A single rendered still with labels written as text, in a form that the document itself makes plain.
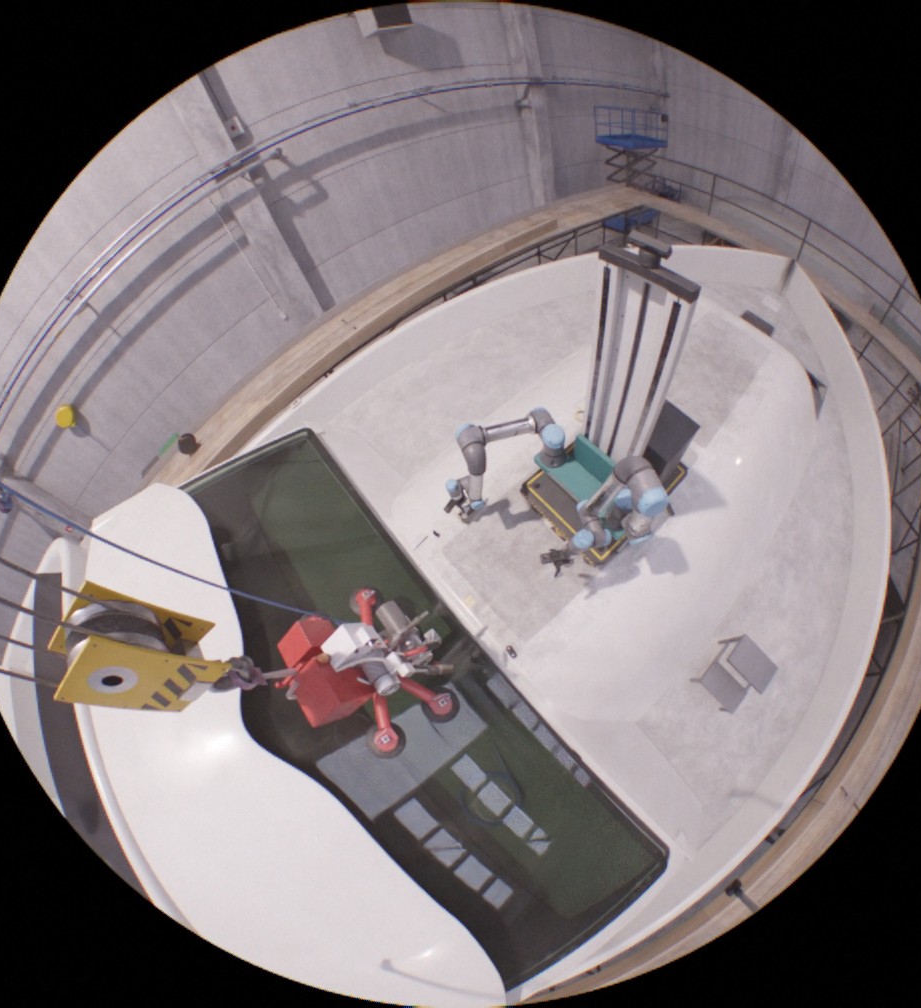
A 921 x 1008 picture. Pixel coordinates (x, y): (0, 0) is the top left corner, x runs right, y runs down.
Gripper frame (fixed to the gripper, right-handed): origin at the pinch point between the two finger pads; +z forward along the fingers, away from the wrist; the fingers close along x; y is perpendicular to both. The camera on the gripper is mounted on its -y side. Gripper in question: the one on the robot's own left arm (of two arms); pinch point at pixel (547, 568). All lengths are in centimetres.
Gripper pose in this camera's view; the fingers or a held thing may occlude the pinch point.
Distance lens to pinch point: 180.0
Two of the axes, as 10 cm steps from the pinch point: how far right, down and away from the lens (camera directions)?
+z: -2.2, 5.1, 8.3
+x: -1.0, -8.6, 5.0
